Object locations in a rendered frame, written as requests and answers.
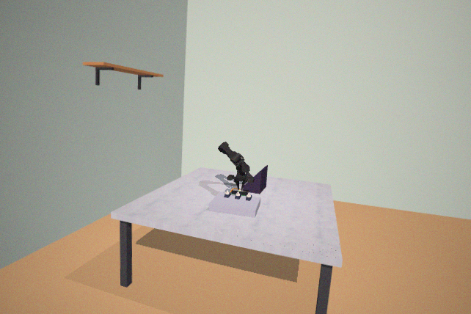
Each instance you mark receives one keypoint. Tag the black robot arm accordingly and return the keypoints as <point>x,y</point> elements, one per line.
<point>238,160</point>

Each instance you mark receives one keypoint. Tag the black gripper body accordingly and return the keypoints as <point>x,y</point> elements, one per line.
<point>249,179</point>

